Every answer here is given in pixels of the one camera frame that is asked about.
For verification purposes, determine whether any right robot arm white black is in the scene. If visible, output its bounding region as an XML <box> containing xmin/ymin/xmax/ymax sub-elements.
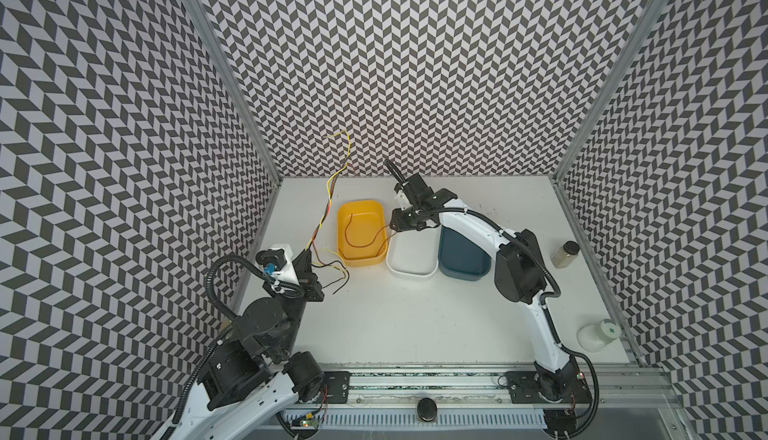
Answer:
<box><xmin>384</xmin><ymin>159</ymin><xmax>589</xmax><ymax>403</ymax></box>

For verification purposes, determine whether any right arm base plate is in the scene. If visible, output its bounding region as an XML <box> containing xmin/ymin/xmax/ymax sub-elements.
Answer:
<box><xmin>504</xmin><ymin>370</ymin><xmax>592</xmax><ymax>408</ymax></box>

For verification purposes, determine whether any yellow plastic bin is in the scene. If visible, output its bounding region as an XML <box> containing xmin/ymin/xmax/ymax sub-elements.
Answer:
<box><xmin>337</xmin><ymin>199</ymin><xmax>388</xmax><ymax>267</ymax></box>

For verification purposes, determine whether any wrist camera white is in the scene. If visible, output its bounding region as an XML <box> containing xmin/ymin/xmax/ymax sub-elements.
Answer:
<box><xmin>255</xmin><ymin>243</ymin><xmax>299</xmax><ymax>285</ymax></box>
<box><xmin>395</xmin><ymin>180</ymin><xmax>419</xmax><ymax>209</ymax></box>

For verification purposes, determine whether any black round knob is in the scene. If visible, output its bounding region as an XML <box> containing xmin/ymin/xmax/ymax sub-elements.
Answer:
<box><xmin>416</xmin><ymin>397</ymin><xmax>438</xmax><ymax>423</ymax></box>

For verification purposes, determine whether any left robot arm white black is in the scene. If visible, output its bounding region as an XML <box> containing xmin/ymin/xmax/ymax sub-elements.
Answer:
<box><xmin>154</xmin><ymin>244</ymin><xmax>327</xmax><ymax>439</ymax></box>

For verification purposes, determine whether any teal plastic bin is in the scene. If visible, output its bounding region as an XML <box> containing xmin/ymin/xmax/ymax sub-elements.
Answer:
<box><xmin>438</xmin><ymin>227</ymin><xmax>492</xmax><ymax>281</ymax></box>

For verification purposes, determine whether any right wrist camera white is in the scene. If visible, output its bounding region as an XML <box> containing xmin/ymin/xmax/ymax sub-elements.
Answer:
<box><xmin>395</xmin><ymin>180</ymin><xmax>419</xmax><ymax>209</ymax></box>

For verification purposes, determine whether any aluminium front rail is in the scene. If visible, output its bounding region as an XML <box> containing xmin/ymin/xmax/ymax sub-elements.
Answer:
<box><xmin>320</xmin><ymin>363</ymin><xmax>682</xmax><ymax>412</ymax></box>

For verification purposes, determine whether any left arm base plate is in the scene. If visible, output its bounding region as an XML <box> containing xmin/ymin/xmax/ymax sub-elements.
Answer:
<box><xmin>312</xmin><ymin>370</ymin><xmax>351</xmax><ymax>405</ymax></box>

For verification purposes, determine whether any white plastic bin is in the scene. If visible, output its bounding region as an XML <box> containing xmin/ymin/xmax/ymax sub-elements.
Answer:
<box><xmin>386</xmin><ymin>228</ymin><xmax>440</xmax><ymax>280</ymax></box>

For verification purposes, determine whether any small green circuit board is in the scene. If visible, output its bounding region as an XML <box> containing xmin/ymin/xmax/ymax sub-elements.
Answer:
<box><xmin>290</xmin><ymin>414</ymin><xmax>320</xmax><ymax>430</ymax></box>

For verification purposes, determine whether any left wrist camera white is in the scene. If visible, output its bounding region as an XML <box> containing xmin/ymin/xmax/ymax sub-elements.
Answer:
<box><xmin>255</xmin><ymin>243</ymin><xmax>299</xmax><ymax>285</ymax></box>

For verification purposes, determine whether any right small jar black lid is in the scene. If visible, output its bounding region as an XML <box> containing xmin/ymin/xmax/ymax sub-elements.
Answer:
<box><xmin>551</xmin><ymin>240</ymin><xmax>581</xmax><ymax>269</ymax></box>

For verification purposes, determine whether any white lidded jar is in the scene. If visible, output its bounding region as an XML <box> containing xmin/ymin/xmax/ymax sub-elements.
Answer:
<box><xmin>577</xmin><ymin>319</ymin><xmax>622</xmax><ymax>353</ymax></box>

